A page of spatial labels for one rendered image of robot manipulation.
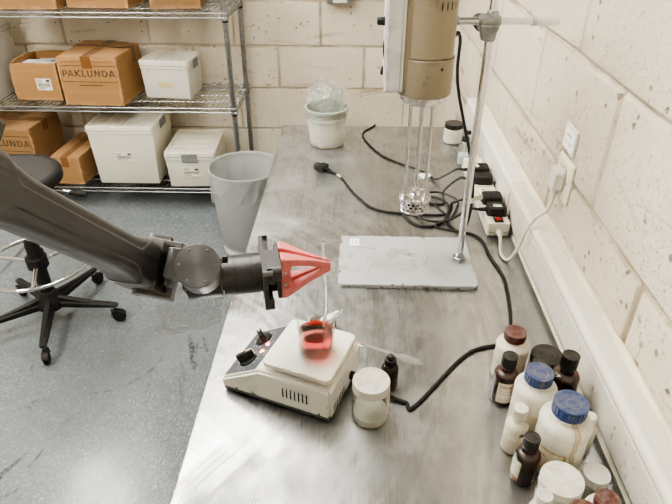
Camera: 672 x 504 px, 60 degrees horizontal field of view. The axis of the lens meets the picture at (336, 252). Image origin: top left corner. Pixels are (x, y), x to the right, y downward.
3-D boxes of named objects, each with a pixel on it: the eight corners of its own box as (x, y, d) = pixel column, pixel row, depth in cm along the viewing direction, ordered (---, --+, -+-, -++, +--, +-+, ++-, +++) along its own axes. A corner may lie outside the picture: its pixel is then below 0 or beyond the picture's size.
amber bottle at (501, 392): (484, 393, 98) (493, 350, 92) (503, 387, 99) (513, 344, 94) (498, 410, 95) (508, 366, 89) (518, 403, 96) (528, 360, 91)
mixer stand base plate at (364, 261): (337, 287, 123) (337, 283, 122) (340, 238, 140) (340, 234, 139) (479, 290, 122) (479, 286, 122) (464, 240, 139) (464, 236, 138)
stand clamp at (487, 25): (417, 42, 103) (419, 11, 101) (412, 28, 113) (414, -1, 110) (557, 43, 103) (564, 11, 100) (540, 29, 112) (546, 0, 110)
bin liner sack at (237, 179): (210, 263, 263) (198, 181, 241) (224, 226, 291) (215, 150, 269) (283, 264, 262) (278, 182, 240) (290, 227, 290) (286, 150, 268)
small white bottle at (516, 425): (499, 452, 87) (508, 413, 83) (500, 435, 90) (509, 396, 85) (522, 458, 87) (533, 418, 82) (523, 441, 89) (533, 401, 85)
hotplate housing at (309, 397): (222, 389, 98) (217, 355, 94) (259, 342, 108) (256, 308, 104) (343, 429, 91) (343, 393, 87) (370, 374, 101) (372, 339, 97)
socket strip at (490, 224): (486, 236, 141) (488, 221, 138) (461, 168, 174) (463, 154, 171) (508, 237, 140) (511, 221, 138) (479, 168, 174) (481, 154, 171)
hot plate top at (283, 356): (260, 365, 92) (260, 361, 91) (293, 321, 101) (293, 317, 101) (329, 386, 88) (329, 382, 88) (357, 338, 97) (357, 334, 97)
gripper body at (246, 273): (269, 233, 85) (218, 237, 84) (276, 272, 77) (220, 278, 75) (272, 269, 89) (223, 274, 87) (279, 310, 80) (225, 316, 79)
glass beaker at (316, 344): (288, 353, 94) (286, 312, 89) (317, 334, 98) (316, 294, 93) (318, 374, 90) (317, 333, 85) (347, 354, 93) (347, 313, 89)
